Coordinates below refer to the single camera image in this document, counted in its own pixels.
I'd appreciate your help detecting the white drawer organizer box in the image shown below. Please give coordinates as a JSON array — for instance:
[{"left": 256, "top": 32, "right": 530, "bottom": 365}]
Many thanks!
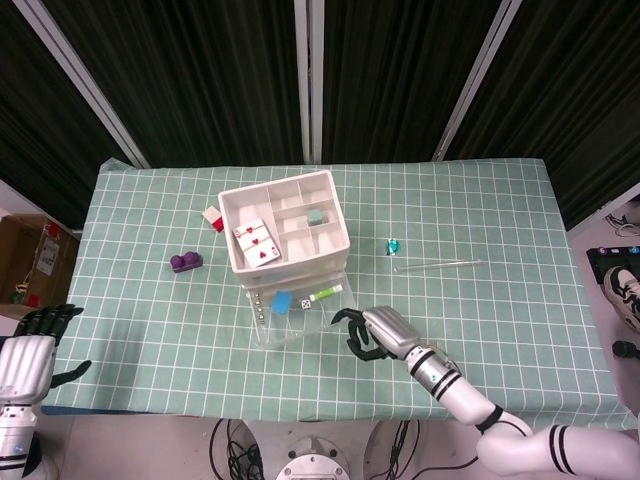
[{"left": 218, "top": 169, "right": 351, "bottom": 302}]

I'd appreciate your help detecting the black pleated curtain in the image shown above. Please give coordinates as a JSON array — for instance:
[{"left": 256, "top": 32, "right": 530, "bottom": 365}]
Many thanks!
[
  {"left": 441, "top": 0, "right": 640, "bottom": 232},
  {"left": 0, "top": 0, "right": 127, "bottom": 230},
  {"left": 42, "top": 0, "right": 308, "bottom": 169},
  {"left": 321, "top": 0, "right": 502, "bottom": 164}
]

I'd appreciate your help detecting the playing cards stack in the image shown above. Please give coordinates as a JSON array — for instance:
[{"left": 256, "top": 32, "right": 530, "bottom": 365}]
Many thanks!
[{"left": 232, "top": 217, "right": 283, "bottom": 268}]

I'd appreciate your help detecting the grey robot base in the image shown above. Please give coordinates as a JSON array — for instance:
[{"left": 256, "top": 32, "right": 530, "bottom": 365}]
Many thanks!
[{"left": 274, "top": 434, "right": 352, "bottom": 480}]

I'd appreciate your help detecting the black floor mat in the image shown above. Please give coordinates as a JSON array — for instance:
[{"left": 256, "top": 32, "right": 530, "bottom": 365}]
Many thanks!
[{"left": 585, "top": 245, "right": 640, "bottom": 282}]

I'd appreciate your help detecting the red and white block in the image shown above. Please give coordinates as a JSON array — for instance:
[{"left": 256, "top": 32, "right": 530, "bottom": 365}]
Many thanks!
[{"left": 202, "top": 204, "right": 225, "bottom": 234}]

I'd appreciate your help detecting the purple building brick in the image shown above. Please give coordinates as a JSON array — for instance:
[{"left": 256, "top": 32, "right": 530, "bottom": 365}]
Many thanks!
[{"left": 169, "top": 252, "right": 203, "bottom": 275}]

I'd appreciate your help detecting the white frame post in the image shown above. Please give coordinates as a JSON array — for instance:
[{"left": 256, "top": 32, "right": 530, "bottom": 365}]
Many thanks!
[
  {"left": 18, "top": 0, "right": 151, "bottom": 170},
  {"left": 293, "top": 0, "right": 327, "bottom": 164},
  {"left": 431, "top": 0, "right": 525, "bottom": 163}
]

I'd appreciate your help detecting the green checkered tablecloth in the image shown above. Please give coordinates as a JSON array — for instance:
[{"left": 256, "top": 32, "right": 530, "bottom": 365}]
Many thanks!
[{"left": 41, "top": 157, "right": 635, "bottom": 432}]

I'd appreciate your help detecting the green glue stick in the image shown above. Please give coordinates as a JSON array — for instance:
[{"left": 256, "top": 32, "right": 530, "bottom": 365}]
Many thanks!
[{"left": 307, "top": 283, "right": 344, "bottom": 303}]

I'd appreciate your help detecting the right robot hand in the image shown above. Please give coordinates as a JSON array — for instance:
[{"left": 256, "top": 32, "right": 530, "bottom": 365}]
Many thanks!
[{"left": 330, "top": 305, "right": 422, "bottom": 364}]

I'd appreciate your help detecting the black and white sneaker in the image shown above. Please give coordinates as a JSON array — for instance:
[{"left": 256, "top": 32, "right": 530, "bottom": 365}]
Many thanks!
[{"left": 601, "top": 265, "right": 640, "bottom": 334}]

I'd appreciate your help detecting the blue and white eraser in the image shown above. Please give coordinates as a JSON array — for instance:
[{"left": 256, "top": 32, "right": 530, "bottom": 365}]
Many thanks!
[{"left": 270, "top": 289, "right": 294, "bottom": 316}]

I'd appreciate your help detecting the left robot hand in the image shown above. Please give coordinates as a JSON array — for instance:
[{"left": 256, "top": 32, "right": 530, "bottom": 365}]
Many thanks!
[{"left": 0, "top": 303, "right": 94, "bottom": 402}]

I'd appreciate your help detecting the cardboard box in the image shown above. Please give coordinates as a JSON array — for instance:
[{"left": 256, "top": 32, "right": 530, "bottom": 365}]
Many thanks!
[{"left": 0, "top": 214, "right": 82, "bottom": 322}]

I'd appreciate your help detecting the clear glass rod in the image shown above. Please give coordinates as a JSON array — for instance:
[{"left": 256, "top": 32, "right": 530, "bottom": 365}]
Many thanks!
[{"left": 393, "top": 257, "right": 483, "bottom": 274}]

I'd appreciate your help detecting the clear plastic drawer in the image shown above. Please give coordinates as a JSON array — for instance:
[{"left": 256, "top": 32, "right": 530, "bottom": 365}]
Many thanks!
[{"left": 246, "top": 271, "right": 360, "bottom": 352}]

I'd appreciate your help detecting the black cable bundle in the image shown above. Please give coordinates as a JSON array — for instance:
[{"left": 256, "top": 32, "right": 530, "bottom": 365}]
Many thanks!
[
  {"left": 383, "top": 418, "right": 422, "bottom": 480},
  {"left": 208, "top": 417, "right": 267, "bottom": 480}
]

